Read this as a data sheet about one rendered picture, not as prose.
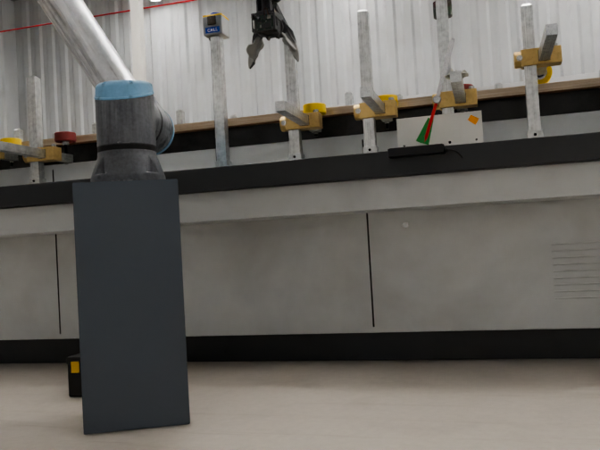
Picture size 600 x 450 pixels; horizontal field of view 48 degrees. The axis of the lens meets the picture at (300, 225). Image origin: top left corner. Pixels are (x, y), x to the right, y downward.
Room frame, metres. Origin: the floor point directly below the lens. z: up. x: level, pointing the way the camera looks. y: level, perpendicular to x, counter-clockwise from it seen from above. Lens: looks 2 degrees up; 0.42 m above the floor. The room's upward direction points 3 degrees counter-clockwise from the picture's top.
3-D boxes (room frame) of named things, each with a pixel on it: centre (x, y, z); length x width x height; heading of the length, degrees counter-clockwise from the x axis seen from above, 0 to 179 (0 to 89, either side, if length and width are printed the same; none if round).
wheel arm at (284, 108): (2.17, -0.02, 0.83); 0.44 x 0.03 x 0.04; 164
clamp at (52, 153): (2.51, 0.94, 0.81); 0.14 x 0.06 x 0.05; 74
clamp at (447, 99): (2.11, -0.51, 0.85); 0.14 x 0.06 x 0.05; 74
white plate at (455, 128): (2.10, -0.45, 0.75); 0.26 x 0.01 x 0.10; 74
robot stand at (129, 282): (1.77, 0.44, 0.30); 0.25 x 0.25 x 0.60; 11
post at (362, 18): (2.18, -0.24, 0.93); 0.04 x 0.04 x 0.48; 74
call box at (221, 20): (2.32, 0.25, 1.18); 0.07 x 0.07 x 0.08; 74
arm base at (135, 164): (1.77, 0.44, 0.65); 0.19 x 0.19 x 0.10
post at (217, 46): (2.32, 0.25, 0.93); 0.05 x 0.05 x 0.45; 74
